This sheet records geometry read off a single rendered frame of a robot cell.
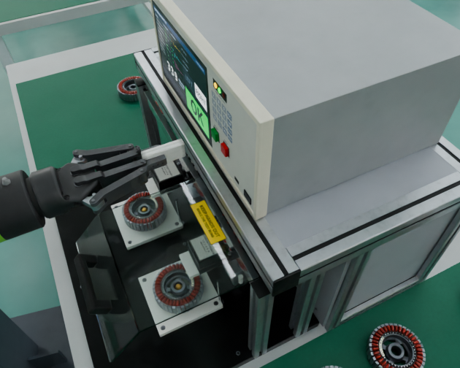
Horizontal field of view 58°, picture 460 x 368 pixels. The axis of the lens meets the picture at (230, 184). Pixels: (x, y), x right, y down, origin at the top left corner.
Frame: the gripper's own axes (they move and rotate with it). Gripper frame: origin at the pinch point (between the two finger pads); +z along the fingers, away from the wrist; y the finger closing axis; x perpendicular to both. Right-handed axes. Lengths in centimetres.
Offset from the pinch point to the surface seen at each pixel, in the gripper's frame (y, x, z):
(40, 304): -58, -118, -51
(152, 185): -20.6, -29.6, 0.6
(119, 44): -113, -43, 16
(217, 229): 10.4, -11.1, 4.4
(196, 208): 4.6, -11.1, 3.1
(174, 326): 10.8, -39.5, -7.0
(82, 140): -61, -43, -11
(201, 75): -4.4, 9.6, 9.4
